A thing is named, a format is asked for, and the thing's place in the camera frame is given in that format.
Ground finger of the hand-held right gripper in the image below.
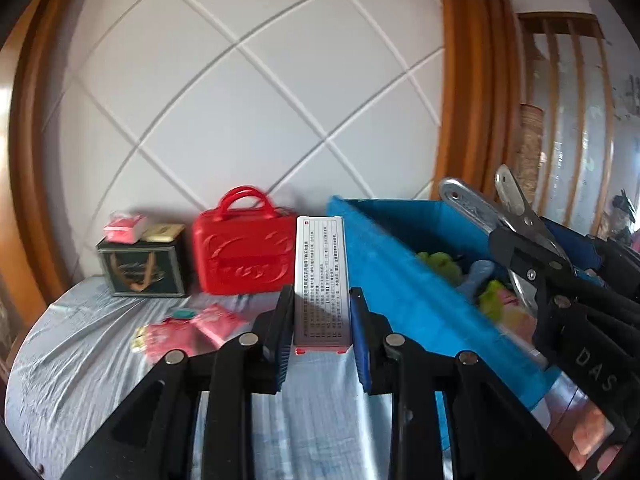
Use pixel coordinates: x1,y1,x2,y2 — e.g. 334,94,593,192
542,217,640,281
487,227,576,301

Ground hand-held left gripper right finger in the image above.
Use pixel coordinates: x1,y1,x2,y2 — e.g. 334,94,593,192
349,287,576,480

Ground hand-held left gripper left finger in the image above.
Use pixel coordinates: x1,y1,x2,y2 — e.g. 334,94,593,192
60,285,296,480

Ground silver metal pliers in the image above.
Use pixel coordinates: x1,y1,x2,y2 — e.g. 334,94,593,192
439,164,576,361

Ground silver text-printed medicine box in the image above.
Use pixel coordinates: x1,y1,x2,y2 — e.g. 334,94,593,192
292,216,351,356

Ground blue folding storage container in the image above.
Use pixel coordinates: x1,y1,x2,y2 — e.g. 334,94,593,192
326,196,606,411

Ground person's right hand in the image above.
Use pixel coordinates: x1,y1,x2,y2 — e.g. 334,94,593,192
570,407,618,471

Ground yellow-green soft toy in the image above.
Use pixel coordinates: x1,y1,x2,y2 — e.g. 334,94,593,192
477,280,516,321

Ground grey-blue soft toy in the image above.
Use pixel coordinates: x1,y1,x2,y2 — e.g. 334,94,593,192
457,260,496,306

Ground dark ornament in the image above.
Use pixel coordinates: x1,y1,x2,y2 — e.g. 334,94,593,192
612,190,640,246

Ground pale yellow packet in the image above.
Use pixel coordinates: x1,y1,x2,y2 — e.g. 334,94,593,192
500,305,538,336

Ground pink tissue packet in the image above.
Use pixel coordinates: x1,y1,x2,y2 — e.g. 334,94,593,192
192,304,251,346
145,322,201,363

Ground green plush toy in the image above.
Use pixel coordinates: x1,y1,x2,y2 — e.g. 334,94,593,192
417,251,463,286

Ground red embossed handbag case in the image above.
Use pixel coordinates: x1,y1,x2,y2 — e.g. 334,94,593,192
192,186,297,296

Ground wooden slatted screen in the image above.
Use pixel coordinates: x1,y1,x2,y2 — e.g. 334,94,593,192
517,10,618,241

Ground dark green gift box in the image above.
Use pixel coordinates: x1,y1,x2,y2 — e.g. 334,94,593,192
96,240,188,297

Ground small gold box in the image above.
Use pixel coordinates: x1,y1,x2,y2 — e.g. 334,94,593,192
141,224,186,243

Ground light blue bed sheet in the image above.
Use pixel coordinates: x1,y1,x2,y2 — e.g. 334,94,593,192
5,272,551,480

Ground small pink box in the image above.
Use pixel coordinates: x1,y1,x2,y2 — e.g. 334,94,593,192
103,212,147,245

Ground white padded wooden headboard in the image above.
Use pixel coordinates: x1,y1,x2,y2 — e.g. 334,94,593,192
7,0,516,306

